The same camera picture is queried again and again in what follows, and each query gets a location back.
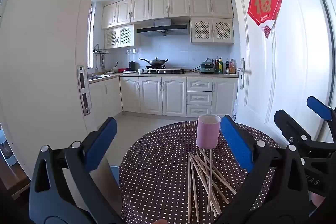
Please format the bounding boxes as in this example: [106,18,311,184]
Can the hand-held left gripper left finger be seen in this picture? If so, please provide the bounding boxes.
[28,116,124,224]

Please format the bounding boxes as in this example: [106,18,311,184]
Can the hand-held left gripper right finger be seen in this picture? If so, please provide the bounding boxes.
[215,115,315,224]

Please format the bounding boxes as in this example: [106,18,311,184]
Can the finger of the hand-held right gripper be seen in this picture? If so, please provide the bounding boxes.
[307,95,336,122]
[274,109,336,159]

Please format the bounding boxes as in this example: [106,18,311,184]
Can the pink cup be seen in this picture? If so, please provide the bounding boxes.
[196,114,222,150]

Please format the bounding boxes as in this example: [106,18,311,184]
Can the bundle of wooden chopsticks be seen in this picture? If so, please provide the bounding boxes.
[187,148,237,223]

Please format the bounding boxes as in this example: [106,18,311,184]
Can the person's right hand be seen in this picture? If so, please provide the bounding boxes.
[310,191,328,215]

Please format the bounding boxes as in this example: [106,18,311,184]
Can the blue chair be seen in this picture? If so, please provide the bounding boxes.
[108,165,122,190]

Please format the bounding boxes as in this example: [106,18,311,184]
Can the white door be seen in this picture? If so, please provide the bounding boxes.
[226,0,336,146]

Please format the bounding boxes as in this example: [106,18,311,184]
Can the metal door strike plate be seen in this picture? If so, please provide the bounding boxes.
[77,65,93,116]

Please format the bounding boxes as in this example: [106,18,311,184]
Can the polka dot round table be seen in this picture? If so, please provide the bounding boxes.
[119,120,282,224]

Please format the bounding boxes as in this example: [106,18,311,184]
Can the cream lower kitchen cabinets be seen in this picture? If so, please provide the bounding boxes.
[89,74,238,117]

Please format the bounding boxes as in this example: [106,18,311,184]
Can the clear plastic bottle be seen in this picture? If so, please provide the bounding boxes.
[0,123,16,165]

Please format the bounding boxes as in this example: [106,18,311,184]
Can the black gas stove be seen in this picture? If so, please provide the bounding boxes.
[145,66,185,74]

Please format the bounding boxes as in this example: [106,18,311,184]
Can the steel wok with lid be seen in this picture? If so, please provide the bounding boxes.
[139,57,169,67]

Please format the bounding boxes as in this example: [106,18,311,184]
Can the kitchen window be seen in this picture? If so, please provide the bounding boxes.
[88,4,94,68]

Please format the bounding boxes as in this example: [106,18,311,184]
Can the cream lattice door cabinet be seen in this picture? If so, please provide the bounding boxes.
[104,25,134,49]
[190,18,235,45]

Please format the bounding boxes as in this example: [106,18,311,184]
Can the red paper door decoration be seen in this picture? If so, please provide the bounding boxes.
[247,0,286,39]

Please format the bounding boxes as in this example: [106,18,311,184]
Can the range hood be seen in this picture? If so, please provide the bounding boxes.
[136,18,191,37]

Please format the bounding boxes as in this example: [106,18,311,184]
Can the silver door handle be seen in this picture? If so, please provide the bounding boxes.
[236,57,254,90]

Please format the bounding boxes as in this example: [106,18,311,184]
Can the wall utensil rack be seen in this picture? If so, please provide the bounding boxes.
[92,43,110,69]

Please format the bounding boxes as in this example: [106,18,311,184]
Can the cream upper wall cabinets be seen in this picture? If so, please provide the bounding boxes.
[102,0,234,29]

